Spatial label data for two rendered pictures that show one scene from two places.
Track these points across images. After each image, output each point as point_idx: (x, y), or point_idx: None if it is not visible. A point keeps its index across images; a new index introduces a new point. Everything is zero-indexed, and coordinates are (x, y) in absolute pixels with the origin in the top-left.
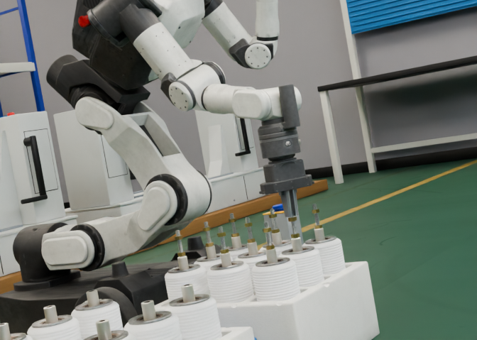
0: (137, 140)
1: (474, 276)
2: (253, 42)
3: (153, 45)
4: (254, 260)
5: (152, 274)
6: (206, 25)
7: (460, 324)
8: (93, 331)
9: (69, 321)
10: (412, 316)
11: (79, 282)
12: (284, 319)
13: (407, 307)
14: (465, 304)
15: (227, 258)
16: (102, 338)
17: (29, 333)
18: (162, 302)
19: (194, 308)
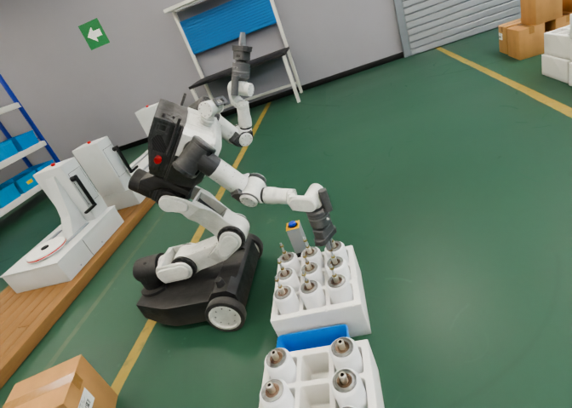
0: (205, 212)
1: (360, 210)
2: (241, 132)
3: (224, 176)
4: (315, 273)
5: (232, 273)
6: None
7: (393, 256)
8: (285, 375)
9: (283, 387)
10: (363, 252)
11: (182, 281)
12: (357, 311)
13: (352, 244)
14: (379, 237)
15: (310, 284)
16: None
17: (266, 406)
18: (273, 309)
19: (353, 355)
